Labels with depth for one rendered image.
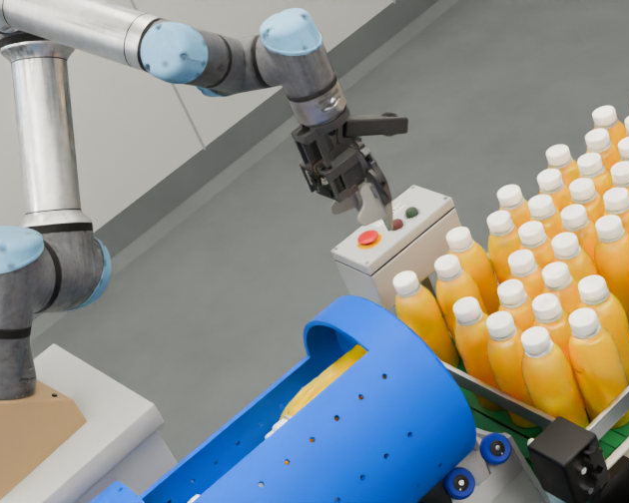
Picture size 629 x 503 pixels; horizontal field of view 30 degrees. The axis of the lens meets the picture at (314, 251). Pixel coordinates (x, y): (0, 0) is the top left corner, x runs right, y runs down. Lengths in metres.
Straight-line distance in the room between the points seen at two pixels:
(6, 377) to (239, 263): 2.52
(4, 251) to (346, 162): 0.50
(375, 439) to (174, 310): 2.66
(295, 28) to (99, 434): 0.65
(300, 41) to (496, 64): 3.21
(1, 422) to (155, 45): 0.58
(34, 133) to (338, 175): 0.48
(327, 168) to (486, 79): 3.04
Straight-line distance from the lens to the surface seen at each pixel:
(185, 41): 1.50
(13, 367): 1.71
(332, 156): 1.66
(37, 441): 1.75
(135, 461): 1.77
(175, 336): 3.97
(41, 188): 1.81
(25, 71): 1.84
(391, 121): 1.71
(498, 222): 1.88
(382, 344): 1.52
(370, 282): 1.90
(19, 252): 1.68
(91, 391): 1.83
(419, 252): 1.94
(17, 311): 1.70
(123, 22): 1.58
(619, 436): 1.74
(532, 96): 4.45
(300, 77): 1.59
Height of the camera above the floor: 2.14
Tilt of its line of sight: 32 degrees down
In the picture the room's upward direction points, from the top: 25 degrees counter-clockwise
